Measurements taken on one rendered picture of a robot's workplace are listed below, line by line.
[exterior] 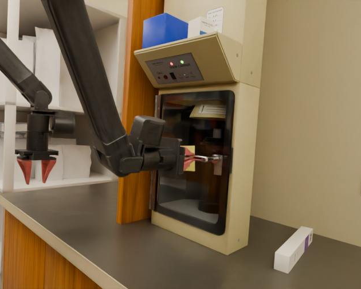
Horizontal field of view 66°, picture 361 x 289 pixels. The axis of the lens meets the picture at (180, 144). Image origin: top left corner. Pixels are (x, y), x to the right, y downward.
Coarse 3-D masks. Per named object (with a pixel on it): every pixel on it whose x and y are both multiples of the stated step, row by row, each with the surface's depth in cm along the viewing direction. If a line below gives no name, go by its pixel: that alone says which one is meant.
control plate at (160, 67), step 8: (176, 56) 77; (184, 56) 76; (192, 56) 74; (152, 64) 85; (160, 64) 83; (168, 64) 81; (176, 64) 79; (184, 64) 78; (192, 64) 76; (152, 72) 88; (160, 72) 86; (168, 72) 84; (176, 72) 82; (184, 72) 80; (200, 72) 77; (160, 80) 89; (168, 80) 87; (176, 80) 84; (184, 80) 83; (192, 80) 81; (200, 80) 79
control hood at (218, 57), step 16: (160, 48) 78; (176, 48) 75; (192, 48) 72; (208, 48) 69; (224, 48) 68; (240, 48) 73; (144, 64) 87; (208, 64) 73; (224, 64) 70; (240, 64) 73; (208, 80) 77; (224, 80) 74
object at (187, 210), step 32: (192, 96) 84; (224, 96) 75; (192, 128) 83; (224, 128) 75; (224, 160) 75; (160, 192) 93; (192, 192) 83; (224, 192) 75; (192, 224) 83; (224, 224) 75
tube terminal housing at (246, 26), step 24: (168, 0) 93; (192, 0) 85; (216, 0) 79; (240, 0) 74; (264, 0) 79; (240, 24) 74; (264, 24) 81; (240, 72) 74; (240, 96) 74; (240, 120) 75; (240, 144) 76; (240, 168) 77; (240, 192) 79; (240, 216) 80; (192, 240) 85; (216, 240) 79; (240, 240) 81
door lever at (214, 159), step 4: (188, 156) 78; (192, 156) 77; (196, 156) 76; (200, 156) 75; (204, 156) 75; (212, 156) 78; (216, 156) 77; (192, 160) 77; (196, 160) 76; (200, 160) 75; (204, 160) 73; (208, 160) 74; (212, 160) 76; (216, 160) 77
